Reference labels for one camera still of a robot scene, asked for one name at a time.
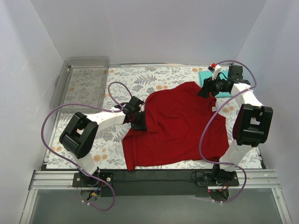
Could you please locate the red t shirt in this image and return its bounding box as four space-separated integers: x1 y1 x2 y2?
122 82 216 170

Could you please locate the clear plastic bin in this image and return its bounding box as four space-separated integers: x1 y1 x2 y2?
50 56 110 114

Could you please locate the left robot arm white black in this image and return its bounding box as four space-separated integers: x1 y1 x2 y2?
59 96 147 187

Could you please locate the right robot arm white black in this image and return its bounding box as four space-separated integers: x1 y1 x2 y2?
196 63 273 186

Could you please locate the folded teal t shirt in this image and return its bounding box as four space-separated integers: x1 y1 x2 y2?
199 70 232 98

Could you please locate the floral table mat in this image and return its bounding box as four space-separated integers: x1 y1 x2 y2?
45 65 262 169

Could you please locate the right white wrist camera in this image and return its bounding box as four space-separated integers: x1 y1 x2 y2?
208 63 221 80

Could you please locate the aluminium frame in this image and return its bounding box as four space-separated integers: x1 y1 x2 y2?
29 169 292 224

